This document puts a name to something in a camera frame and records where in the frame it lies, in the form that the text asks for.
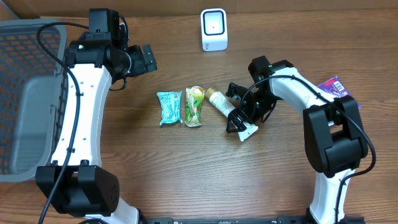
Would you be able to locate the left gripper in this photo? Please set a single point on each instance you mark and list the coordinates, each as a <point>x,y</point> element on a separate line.
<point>140,62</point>

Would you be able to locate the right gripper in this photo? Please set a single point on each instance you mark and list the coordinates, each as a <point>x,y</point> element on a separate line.
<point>243,112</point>

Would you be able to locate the white tube gold cap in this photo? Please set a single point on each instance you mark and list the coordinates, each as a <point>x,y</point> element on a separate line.
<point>222,104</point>

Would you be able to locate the green tea carton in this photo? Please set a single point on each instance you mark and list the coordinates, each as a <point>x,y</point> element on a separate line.
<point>195,97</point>

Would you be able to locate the teal wipes packet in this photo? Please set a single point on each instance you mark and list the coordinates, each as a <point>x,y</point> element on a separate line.
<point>170,102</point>

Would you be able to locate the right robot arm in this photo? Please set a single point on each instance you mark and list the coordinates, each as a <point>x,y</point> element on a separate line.
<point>334,138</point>

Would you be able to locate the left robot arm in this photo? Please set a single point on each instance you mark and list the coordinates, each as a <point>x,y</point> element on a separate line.
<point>74,182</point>

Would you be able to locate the grey plastic basket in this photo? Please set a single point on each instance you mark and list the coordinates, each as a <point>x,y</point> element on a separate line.
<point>33,95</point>

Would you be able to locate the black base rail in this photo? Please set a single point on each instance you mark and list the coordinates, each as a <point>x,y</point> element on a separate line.
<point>248,221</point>

